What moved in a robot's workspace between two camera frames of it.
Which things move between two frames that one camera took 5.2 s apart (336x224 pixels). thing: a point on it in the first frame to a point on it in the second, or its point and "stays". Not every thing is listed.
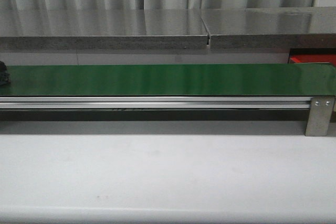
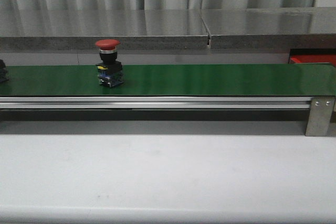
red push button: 4,74 to 109,71
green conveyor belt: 311,79 stays
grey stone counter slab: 103,30 stays
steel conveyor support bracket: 318,119 stays
